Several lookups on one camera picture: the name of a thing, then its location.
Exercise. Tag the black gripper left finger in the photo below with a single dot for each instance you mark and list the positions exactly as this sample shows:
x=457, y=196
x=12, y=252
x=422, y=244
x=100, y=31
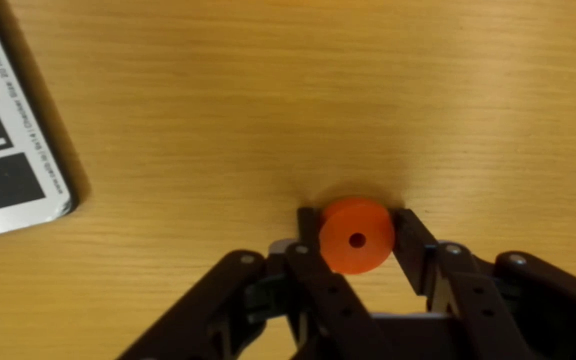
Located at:
x=311, y=233

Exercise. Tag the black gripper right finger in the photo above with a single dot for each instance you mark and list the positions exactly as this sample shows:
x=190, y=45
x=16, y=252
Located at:
x=418, y=251

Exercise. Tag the checkered calibration board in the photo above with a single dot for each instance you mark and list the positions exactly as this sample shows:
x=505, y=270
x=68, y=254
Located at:
x=9, y=132

